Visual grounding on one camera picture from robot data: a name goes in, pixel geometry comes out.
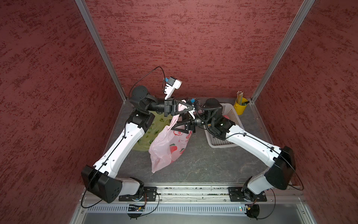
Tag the green avocado plastic bag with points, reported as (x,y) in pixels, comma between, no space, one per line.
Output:
(158,124)

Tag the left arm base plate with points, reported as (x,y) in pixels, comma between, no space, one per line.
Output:
(149,195)

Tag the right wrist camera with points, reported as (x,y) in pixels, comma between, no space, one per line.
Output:
(193,112)

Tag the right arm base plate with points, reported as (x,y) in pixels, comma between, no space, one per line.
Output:
(237,194)

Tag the left aluminium corner post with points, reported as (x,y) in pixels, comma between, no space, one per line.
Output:
(81,4)

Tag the yellow pencil cup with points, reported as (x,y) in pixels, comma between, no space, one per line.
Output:
(240,106)

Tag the white slotted cable duct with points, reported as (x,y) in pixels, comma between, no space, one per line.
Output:
(183,209)

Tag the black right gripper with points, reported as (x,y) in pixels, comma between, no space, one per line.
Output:
(189,125)

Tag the pink plastic bag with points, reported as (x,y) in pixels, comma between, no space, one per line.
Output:
(159,149)

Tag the aluminium corner post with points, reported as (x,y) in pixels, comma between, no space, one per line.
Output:
(290,34)
(81,4)

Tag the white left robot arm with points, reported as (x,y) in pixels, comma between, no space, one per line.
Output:
(101,179)

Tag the white plastic basket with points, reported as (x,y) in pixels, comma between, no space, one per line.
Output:
(229,112)

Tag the colored pencils bundle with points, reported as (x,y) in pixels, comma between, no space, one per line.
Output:
(239,97)

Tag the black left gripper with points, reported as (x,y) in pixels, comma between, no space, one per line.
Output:
(169,106)

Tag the right aluminium corner post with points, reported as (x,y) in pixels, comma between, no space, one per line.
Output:
(290,34)

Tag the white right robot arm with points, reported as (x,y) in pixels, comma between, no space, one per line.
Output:
(280,162)

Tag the aluminium front rail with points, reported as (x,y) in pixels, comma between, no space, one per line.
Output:
(282,207)

